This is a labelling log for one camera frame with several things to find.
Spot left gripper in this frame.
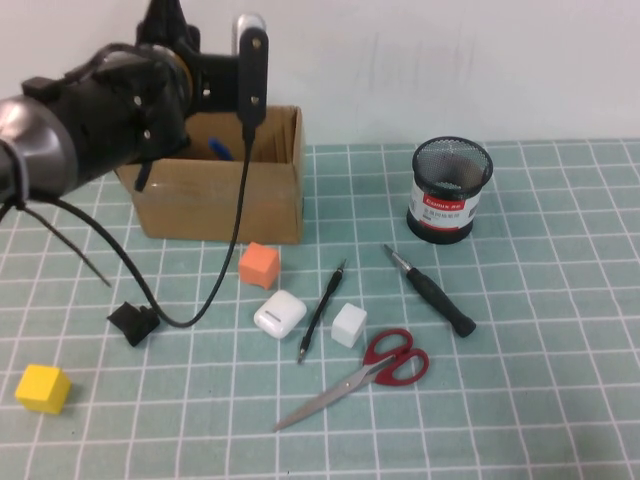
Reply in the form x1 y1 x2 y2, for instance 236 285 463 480
135 0 202 52

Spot blue-handled cutting pliers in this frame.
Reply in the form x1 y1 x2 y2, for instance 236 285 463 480
207 138 236 163

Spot thin black flexible screwdriver shaft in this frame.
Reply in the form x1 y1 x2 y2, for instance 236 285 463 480
297 258 348 365

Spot white cube block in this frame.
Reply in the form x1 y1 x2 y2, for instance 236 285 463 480
331 301 368 348

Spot thick black-handled screwdriver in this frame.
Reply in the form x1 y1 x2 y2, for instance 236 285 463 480
382 243 477 339

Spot red-handled scissors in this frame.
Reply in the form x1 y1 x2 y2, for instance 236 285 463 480
273 327 430 432

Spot brown cardboard box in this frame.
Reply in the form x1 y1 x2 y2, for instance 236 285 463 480
114 104 306 245

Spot orange cube block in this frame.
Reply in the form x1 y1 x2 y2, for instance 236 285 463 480
237 241 281 291

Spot white earbuds case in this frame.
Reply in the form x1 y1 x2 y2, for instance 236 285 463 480
252 289 308 340

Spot black mesh pen holder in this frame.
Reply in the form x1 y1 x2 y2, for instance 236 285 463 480
405 137 494 246

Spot yellow cube block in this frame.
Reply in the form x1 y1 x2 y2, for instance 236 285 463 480
14 363 73 415

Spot green white-grid tablecloth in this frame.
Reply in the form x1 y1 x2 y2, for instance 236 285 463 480
0 139 640 480

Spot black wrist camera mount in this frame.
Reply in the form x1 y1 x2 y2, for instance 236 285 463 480
189 49 242 116

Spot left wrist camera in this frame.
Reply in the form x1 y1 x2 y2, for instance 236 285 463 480
232 13 270 126

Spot black camera cable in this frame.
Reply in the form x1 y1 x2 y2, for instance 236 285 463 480
47 122 257 330

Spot thin black wire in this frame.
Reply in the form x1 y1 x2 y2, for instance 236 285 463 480
19 203 112 288

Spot black plastic bracket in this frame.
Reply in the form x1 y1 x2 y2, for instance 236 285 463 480
107 301 161 348

